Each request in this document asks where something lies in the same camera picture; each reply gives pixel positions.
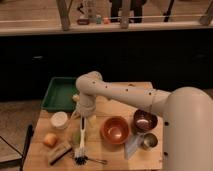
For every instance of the orange round fruit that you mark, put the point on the orange round fruit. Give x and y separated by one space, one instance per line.
50 139

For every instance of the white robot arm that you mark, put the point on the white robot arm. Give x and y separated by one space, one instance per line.
187 113

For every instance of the small steel cup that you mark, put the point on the small steel cup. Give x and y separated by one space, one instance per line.
149 141

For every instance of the green plastic cup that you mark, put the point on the green plastic cup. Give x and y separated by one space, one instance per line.
76 137

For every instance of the green plastic tray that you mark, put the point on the green plastic tray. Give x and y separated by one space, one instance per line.
59 94

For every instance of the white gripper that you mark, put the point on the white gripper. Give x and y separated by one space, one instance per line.
84 110

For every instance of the light blue cloth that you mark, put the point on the light blue cloth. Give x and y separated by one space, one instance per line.
132 145

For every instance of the orange copper bowl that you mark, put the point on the orange copper bowl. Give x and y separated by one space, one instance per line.
115 130

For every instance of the white handled dish brush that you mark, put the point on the white handled dish brush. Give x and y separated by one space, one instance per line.
81 148

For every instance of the dark purple metal bowl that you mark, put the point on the dark purple metal bowl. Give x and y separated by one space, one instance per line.
144 121

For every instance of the silver metal fork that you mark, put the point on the silver metal fork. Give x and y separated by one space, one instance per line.
96 160

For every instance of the black table side bar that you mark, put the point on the black table side bar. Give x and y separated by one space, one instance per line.
28 138

